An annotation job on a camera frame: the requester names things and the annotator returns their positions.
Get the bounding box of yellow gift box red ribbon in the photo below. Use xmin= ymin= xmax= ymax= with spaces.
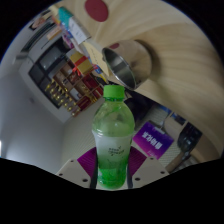
xmin=68 ymin=50 xmax=94 ymax=77

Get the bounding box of black framed glass door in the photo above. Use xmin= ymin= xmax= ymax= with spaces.
xmin=27 ymin=42 xmax=76 ymax=109

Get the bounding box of flat round red coaster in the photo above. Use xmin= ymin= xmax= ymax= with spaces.
xmin=83 ymin=0 xmax=110 ymax=23

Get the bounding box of pale yellow notepad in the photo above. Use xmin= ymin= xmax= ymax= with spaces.
xmin=82 ymin=40 xmax=109 ymax=76

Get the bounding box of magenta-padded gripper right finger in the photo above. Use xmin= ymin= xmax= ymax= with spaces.
xmin=126 ymin=146 xmax=170 ymax=189

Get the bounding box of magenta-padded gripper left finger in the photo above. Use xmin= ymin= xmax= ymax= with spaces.
xmin=55 ymin=147 xmax=99 ymax=189

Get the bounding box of green drink bottle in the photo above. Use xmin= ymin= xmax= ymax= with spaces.
xmin=91 ymin=84 xmax=136 ymax=190

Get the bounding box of stainless steel cup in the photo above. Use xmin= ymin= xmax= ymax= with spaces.
xmin=101 ymin=39 xmax=154 ymax=92

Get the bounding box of teal book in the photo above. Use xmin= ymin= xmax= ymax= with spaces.
xmin=58 ymin=6 xmax=75 ymax=29

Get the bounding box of purple sign board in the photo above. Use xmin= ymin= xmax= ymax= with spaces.
xmin=132 ymin=120 xmax=175 ymax=160

